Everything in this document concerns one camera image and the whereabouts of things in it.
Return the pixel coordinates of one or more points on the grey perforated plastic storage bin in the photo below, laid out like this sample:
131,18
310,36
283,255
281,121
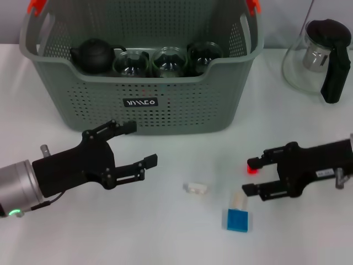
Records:
179,110

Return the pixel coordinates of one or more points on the glass teacup with black sleeve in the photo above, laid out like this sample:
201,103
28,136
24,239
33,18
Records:
204,56
129,64
168,62

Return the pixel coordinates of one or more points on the black clay teapot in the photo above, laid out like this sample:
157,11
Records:
93,55

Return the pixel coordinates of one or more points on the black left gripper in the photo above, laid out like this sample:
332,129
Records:
71,168

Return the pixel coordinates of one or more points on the translucent white toy brick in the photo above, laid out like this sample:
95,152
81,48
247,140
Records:
239,201

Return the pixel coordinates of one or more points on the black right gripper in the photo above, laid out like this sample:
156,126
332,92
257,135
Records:
309,163

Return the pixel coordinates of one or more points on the blue square toy brick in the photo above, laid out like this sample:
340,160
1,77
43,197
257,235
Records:
237,220

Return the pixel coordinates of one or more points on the small red square brick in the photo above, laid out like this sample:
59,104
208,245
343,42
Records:
252,171

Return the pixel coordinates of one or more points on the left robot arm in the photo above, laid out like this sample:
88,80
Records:
16,185

